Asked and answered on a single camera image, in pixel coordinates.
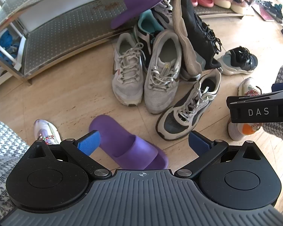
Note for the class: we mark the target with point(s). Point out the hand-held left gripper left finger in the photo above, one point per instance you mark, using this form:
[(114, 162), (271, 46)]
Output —
[(89, 143)]

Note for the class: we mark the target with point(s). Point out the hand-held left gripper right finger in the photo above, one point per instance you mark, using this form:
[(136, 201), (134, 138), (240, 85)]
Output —
[(199, 143)]

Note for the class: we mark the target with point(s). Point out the white navy sneaker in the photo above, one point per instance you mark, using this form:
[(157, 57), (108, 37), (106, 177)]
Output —
[(179, 120), (164, 14)]

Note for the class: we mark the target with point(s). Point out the purple slide sandal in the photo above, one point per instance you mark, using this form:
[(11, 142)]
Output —
[(122, 141), (136, 2)]

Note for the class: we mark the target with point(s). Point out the black pale-soled sneaker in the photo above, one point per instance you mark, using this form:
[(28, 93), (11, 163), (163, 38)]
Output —
[(245, 61), (195, 28)]

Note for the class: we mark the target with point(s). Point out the grey laced sneaker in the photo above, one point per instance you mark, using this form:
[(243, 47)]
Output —
[(160, 91), (127, 84)]

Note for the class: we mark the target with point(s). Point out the metal perforated shoe rack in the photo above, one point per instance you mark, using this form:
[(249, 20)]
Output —
[(61, 33)]

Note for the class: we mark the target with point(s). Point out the person's right white shoe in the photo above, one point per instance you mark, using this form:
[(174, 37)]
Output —
[(247, 87)]

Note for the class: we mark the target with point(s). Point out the person's white shoe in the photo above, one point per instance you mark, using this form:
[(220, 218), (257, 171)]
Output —
[(43, 128), (247, 87)]

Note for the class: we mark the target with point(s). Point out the person's left white shoe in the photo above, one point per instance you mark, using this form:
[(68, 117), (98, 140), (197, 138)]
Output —
[(43, 128)]

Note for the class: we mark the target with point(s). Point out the dark red board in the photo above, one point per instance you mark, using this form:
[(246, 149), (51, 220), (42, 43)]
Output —
[(265, 14)]

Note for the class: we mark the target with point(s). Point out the dark teal cloth pile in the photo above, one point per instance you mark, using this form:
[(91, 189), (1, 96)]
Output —
[(274, 8)]

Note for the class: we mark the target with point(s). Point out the person's left houndstooth leg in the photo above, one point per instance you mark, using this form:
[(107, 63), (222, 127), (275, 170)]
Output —
[(4, 150)]

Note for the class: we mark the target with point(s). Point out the white shelf unit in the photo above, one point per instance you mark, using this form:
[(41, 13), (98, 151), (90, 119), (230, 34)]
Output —
[(18, 49)]

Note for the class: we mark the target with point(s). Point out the blue white bundle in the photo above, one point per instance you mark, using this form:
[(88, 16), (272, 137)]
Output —
[(3, 40)]

